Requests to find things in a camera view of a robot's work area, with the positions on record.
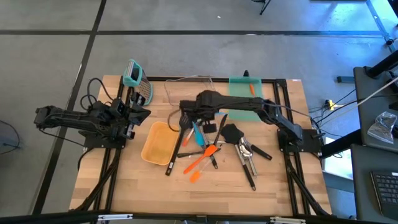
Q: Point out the teal steel box grater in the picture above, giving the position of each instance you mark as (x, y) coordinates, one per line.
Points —
(146, 88)

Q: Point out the clear plastic bin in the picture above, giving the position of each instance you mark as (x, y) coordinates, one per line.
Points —
(186, 90)

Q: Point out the teal plastic bin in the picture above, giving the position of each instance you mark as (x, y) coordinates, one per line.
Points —
(241, 85)

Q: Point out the silver aluminium bracket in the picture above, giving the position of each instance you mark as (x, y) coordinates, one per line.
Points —
(115, 217)
(287, 220)

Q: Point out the black desk foot bar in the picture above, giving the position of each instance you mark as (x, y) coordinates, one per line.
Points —
(340, 143)

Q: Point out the clear plastic bag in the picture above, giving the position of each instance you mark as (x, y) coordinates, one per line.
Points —
(382, 127)

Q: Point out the blue floor bracket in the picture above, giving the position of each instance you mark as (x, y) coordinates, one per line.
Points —
(345, 79)

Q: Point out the black aluminium table frame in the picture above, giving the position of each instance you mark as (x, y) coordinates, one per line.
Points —
(157, 78)

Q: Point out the orange silicone spoon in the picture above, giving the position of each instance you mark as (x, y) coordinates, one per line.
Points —
(252, 89)

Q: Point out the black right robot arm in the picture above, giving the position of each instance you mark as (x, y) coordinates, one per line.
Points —
(242, 104)

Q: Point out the black keyboard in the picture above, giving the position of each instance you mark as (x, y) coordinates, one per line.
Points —
(387, 189)

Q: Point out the black frame beam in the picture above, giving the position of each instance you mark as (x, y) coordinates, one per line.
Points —
(46, 217)

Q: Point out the small black table camera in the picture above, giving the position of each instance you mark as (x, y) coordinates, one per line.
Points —
(246, 74)

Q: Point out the dark grey desk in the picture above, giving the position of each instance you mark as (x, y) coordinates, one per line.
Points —
(360, 82)
(362, 186)

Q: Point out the black desk leg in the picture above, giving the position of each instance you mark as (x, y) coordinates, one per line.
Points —
(382, 65)

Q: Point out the teal silicone spatula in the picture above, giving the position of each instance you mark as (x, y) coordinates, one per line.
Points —
(200, 140)
(222, 113)

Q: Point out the yellow power plug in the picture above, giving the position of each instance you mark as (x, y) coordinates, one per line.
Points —
(330, 104)

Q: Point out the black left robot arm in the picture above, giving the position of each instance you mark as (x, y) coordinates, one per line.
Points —
(68, 119)

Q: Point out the long black slotted spatula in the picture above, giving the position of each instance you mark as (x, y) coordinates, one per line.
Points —
(174, 152)

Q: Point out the orange plastic bin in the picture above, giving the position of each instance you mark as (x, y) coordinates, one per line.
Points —
(160, 143)

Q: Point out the shiny steel scoop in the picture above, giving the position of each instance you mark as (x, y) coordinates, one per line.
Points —
(247, 151)

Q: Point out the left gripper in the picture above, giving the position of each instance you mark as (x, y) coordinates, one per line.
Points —
(129, 115)

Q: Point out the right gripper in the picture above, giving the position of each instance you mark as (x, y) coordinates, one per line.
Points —
(210, 105)

